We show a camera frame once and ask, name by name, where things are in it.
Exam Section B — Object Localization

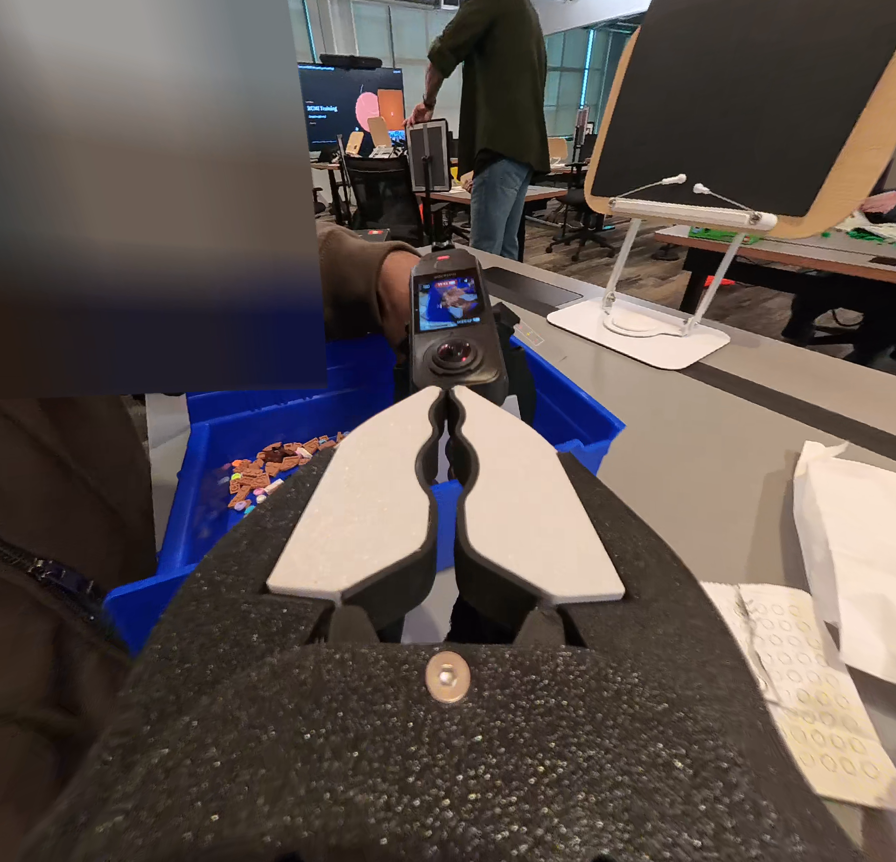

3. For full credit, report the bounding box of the white paper bag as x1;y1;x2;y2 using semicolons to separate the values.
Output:
793;441;896;684

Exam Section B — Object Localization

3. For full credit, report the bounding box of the person's brown jacket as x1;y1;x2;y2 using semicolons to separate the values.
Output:
0;393;158;862

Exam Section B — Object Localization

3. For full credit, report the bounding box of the small tablet on tripod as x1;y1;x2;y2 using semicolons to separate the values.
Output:
407;118;452;192

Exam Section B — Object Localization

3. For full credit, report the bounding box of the pile of small lego pieces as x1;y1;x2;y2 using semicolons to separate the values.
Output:
218;431;351;516

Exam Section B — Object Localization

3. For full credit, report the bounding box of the white paper sheet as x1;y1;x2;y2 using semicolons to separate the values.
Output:
143;393;191;551

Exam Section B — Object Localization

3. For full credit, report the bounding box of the person's left hand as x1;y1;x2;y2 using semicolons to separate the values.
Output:
378;248;422;348

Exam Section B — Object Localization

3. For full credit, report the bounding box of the black office chair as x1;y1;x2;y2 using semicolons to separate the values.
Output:
545;134;618;262
342;154;422;245

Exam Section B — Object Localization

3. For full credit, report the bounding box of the wooden office table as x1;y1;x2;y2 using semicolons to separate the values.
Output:
654;224;896;362
420;184;569;262

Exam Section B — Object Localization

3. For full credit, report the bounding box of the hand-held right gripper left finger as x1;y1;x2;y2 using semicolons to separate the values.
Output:
266;386;449;605

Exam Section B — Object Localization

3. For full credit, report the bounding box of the black board on white stand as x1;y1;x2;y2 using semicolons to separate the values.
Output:
584;0;896;240

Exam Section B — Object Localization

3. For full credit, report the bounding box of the blue plastic bin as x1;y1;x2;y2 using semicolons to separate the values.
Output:
104;333;626;656

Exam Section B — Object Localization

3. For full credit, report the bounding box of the person's left forearm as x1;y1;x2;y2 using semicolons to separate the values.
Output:
316;221;421;341

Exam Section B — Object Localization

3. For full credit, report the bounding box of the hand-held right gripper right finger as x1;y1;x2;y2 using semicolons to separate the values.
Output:
448;385;626;610

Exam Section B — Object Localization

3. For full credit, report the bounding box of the large display screen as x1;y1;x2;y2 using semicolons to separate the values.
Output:
297;63;407;154

